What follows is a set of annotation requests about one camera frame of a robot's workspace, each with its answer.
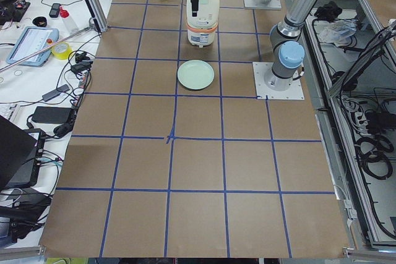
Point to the crumpled white cloth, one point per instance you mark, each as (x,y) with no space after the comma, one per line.
(338,33)

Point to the yellow tape roll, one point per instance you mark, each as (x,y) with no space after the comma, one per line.
(61,51)

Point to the black power brick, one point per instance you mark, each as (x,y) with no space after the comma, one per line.
(51,115)

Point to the black cloth bundle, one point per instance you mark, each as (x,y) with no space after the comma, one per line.
(328,12)

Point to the white orange rice cooker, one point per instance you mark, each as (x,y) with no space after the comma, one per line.
(201,28)

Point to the black laptop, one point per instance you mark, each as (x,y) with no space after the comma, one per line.
(20,153)

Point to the red cap spray bottle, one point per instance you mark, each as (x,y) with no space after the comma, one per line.
(68,21)

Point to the metal rod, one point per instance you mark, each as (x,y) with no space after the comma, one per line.
(8,66)

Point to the near blue teach pendant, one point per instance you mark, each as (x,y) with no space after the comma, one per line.
(32,40)

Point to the near light green plate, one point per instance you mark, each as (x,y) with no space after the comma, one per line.
(195,74)

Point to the black phone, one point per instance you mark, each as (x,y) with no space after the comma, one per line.
(55,10)

